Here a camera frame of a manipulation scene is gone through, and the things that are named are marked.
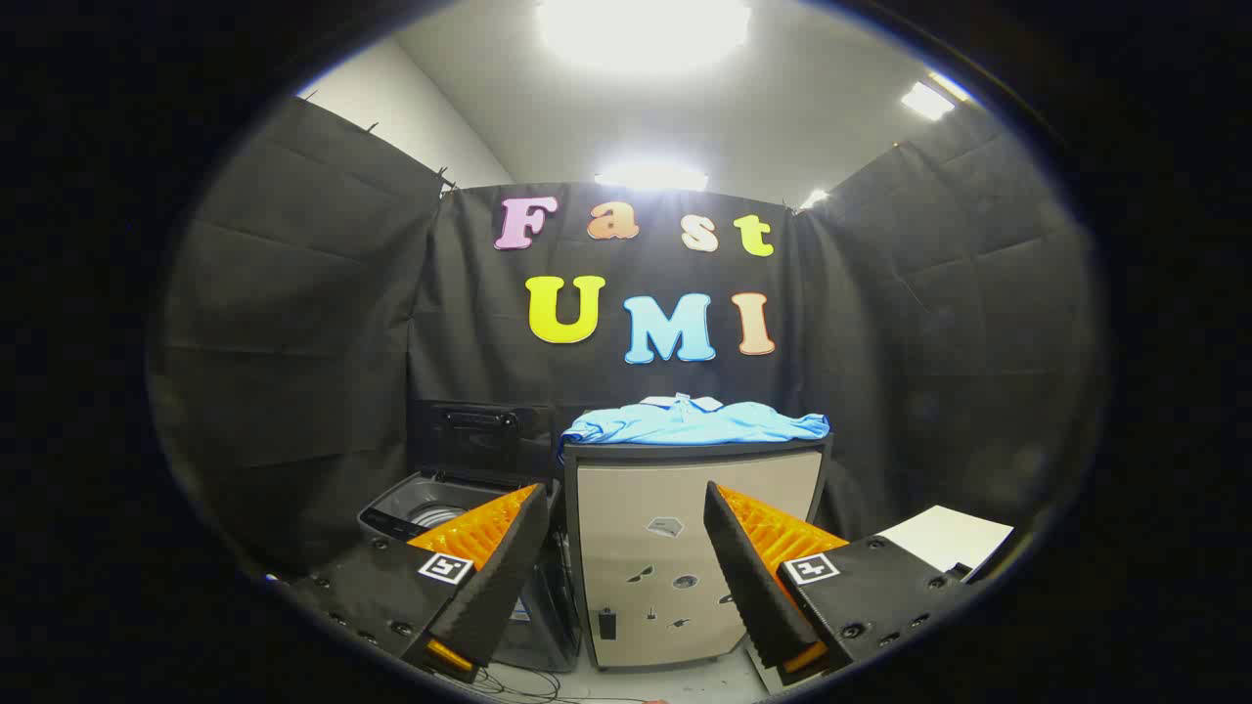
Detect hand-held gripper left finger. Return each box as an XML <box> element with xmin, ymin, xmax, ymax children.
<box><xmin>284</xmin><ymin>482</ymin><xmax>551</xmax><ymax>683</ymax></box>

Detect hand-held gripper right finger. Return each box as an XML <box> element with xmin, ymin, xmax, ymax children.
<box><xmin>703</xmin><ymin>481</ymin><xmax>979</xmax><ymax>685</ymax></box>

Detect dark grey washing machine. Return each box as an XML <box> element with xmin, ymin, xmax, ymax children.
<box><xmin>357</xmin><ymin>399</ymin><xmax>583</xmax><ymax>674</ymax></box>

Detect light blue polo shirt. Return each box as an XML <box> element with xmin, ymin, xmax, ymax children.
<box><xmin>559</xmin><ymin>394</ymin><xmax>832</xmax><ymax>461</ymax></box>

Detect beige cabinet with dark top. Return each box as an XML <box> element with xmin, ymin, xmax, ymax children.
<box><xmin>562</xmin><ymin>435</ymin><xmax>834</xmax><ymax>672</ymax></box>

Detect black backdrop cloth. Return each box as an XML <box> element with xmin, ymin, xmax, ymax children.
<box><xmin>147</xmin><ymin>93</ymin><xmax>1106</xmax><ymax>588</ymax></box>

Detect ceiling light above backdrop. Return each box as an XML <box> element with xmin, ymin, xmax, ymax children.
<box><xmin>595</xmin><ymin>161</ymin><xmax>710</xmax><ymax>193</ymax></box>

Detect rectangular ceiling light panel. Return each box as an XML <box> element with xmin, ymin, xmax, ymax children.
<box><xmin>900</xmin><ymin>81</ymin><xmax>957</xmax><ymax>121</ymax></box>

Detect large round ceiling light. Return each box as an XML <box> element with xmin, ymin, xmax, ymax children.
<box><xmin>536</xmin><ymin>0</ymin><xmax>752</xmax><ymax>74</ymax></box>

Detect black floor cables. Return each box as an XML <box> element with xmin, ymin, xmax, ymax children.
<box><xmin>460</xmin><ymin>665</ymin><xmax>647</xmax><ymax>704</ymax></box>

